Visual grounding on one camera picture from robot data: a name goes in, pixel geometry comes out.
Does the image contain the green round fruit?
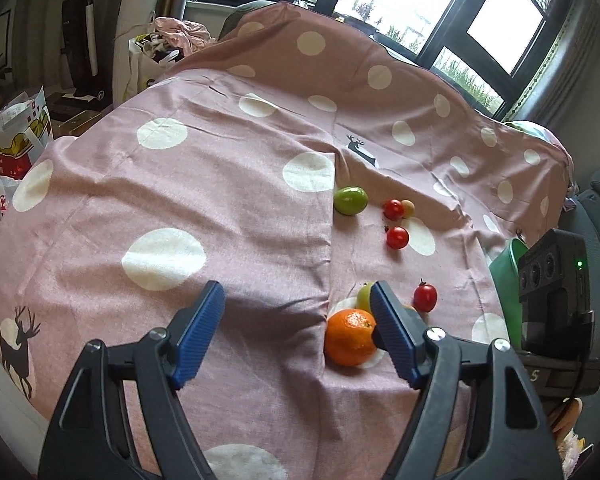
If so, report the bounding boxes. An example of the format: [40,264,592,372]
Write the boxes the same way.
[334,186,368,216]

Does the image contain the red cherry tomato with stem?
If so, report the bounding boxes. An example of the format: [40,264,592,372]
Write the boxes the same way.
[412,280,438,313]

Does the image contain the green plastic bowl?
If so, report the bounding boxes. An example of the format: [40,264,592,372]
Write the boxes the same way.
[489,238,528,350]

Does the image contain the small green fruit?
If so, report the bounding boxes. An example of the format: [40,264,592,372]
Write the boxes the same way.
[356,282,374,313]

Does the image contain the tan round fruit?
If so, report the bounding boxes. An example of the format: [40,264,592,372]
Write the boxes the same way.
[401,200,415,219]

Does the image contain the printed paper shopping bag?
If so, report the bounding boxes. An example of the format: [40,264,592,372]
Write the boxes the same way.
[0,87,53,180]

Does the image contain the pink polka dot cloth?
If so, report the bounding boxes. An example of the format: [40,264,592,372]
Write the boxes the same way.
[0,3,572,479]

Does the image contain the pink crumpled clothes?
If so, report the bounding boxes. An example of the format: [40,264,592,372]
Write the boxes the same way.
[151,16,215,56]

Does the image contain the black camera box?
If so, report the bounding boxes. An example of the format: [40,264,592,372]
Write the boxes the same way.
[518,229,600,400]

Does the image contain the black window frame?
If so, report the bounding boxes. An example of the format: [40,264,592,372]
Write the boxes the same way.
[194,0,573,119]

